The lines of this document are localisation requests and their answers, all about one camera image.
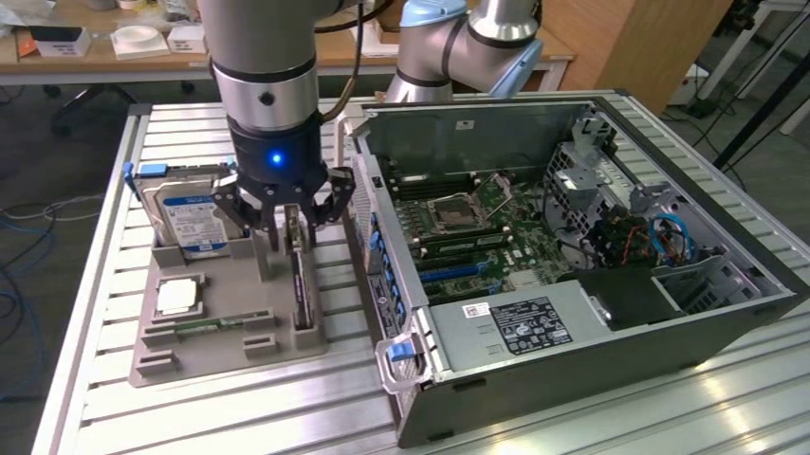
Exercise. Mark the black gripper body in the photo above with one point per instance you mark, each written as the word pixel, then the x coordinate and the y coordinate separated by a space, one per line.
pixel 275 161

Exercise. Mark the black low-profile graphics card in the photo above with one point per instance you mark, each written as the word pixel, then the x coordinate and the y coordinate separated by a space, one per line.
pixel 299 284

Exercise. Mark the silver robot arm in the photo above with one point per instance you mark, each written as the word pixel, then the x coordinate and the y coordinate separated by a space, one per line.
pixel 262 47

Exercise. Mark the hard disk with blue carrier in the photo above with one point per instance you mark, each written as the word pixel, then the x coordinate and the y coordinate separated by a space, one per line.
pixel 190 223

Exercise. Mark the CPU socket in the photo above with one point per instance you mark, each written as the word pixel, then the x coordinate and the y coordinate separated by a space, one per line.
pixel 453 213

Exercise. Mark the silver CPU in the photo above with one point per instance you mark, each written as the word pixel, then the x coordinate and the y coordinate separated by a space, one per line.
pixel 181 296

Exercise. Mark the green RAM stick white label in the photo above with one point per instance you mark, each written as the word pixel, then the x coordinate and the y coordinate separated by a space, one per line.
pixel 469 246

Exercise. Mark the blue expansion slot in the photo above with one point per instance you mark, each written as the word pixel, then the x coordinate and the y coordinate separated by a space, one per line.
pixel 449 272

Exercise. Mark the silver socket cover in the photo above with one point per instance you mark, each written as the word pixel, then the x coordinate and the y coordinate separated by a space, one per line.
pixel 497 194

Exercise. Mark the grey parts rack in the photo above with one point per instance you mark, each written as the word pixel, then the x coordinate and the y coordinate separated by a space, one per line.
pixel 253 332

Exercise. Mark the small white box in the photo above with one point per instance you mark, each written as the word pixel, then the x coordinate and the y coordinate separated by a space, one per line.
pixel 187 42

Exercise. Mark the white paper sheet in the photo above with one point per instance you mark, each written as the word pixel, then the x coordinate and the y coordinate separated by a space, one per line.
pixel 379 45

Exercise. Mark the wooden desk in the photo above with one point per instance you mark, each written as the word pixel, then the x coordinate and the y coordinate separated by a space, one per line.
pixel 127 66

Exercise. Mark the white square holder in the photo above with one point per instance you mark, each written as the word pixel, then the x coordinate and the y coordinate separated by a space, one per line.
pixel 142 52

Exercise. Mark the green motherboard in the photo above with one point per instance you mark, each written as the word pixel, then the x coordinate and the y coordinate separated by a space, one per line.
pixel 525 246

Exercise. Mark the silver chipset heatsink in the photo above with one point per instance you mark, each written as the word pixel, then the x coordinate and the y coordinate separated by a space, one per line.
pixel 526 279

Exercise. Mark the brown cardboard box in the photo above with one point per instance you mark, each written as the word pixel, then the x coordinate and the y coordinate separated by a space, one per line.
pixel 389 14

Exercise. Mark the silver power supply unit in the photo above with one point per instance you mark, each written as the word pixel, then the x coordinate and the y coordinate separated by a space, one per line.
pixel 469 336

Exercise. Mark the silver metal drive cage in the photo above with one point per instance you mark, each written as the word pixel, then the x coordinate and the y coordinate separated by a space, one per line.
pixel 576 185

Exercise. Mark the white box with black top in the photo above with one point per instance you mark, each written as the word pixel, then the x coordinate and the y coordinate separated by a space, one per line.
pixel 63 47

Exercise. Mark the orange box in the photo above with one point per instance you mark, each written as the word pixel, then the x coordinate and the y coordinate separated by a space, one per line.
pixel 27 47

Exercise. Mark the clear plastic bag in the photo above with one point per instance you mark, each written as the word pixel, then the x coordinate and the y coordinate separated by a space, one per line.
pixel 26 14

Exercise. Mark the black plastic air shroud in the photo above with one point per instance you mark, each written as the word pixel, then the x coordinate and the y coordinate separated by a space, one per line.
pixel 626 298

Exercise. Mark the open black PC case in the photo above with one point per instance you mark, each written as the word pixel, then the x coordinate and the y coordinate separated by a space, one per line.
pixel 570 379

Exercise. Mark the wooden cabinet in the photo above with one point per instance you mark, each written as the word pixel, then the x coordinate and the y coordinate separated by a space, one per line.
pixel 645 47

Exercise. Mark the grey metal disk bay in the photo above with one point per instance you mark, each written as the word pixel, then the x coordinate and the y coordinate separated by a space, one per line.
pixel 716 279

